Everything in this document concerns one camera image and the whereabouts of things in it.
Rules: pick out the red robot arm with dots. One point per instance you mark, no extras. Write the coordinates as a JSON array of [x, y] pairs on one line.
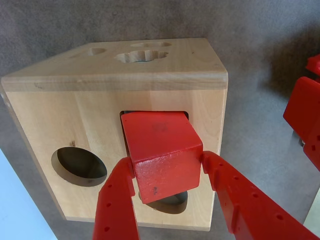
[[305, 112]]

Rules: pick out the red wooden cube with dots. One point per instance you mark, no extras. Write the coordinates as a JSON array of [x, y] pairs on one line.
[[162, 155]]

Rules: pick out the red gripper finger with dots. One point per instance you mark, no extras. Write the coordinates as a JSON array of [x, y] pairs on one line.
[[250, 212], [116, 212]]

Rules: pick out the wooden shape sorter box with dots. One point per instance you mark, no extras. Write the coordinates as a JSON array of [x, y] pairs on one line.
[[75, 112]]

